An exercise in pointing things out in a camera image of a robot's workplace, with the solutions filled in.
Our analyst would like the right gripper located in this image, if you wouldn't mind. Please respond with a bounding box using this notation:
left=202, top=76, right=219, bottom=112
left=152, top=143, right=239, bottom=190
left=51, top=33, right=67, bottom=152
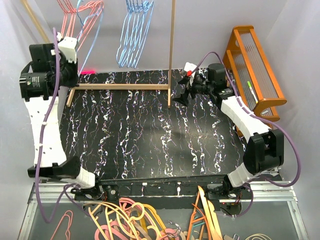
left=172, top=74, right=214, bottom=107

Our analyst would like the blue hanger hung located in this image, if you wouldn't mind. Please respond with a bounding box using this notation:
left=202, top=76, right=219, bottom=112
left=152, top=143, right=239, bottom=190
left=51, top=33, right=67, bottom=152
left=127, top=0, right=154, bottom=69
left=124, top=0, right=150, bottom=68
left=120, top=0, right=143, bottom=68

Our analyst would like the light blue wire hanger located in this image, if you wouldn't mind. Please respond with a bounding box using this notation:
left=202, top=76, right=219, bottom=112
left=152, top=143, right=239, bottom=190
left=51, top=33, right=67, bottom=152
left=122, top=0, right=146, bottom=68

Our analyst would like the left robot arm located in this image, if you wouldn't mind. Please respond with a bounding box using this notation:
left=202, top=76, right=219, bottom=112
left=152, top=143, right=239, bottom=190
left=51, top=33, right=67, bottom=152
left=19, top=33, right=104, bottom=200

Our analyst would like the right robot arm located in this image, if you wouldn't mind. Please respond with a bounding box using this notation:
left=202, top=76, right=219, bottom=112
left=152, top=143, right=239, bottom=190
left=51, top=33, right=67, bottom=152
left=173, top=62, right=284, bottom=199

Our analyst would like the wooden hangers pile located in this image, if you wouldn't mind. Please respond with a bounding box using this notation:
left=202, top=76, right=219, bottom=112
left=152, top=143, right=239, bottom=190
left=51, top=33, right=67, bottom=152
left=186, top=185, right=270, bottom=240

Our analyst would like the pile of plastic hangers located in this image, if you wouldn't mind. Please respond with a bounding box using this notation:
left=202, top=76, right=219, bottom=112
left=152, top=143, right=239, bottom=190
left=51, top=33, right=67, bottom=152
left=82, top=197, right=187, bottom=240

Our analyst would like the pink plastic marker strip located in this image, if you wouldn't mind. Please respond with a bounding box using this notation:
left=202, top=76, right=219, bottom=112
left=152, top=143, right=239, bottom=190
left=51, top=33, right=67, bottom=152
left=80, top=70, right=96, bottom=75

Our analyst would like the green white pen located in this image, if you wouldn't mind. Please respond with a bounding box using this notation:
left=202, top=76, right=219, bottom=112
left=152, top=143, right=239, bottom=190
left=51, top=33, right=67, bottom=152
left=247, top=81, right=258, bottom=104

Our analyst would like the orange wooden shelf rack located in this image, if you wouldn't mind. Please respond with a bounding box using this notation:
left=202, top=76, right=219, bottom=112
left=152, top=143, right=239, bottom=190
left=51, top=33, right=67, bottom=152
left=223, top=25, right=287, bottom=122

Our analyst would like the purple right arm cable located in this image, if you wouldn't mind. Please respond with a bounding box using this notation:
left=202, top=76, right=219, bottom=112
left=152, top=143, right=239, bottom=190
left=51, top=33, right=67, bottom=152
left=196, top=51, right=303, bottom=218

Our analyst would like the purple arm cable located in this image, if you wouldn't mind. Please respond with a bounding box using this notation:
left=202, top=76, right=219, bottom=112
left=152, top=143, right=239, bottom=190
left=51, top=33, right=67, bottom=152
left=196, top=51, right=303, bottom=218
left=34, top=26, right=83, bottom=224

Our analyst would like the wooden clothes rack frame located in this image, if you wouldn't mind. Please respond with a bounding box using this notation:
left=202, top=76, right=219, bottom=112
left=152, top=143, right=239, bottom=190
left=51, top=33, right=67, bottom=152
left=21, top=0, right=176, bottom=108

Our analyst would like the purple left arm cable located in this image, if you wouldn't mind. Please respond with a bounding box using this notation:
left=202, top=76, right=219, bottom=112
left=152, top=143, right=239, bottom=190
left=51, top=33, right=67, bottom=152
left=34, top=26, right=83, bottom=224

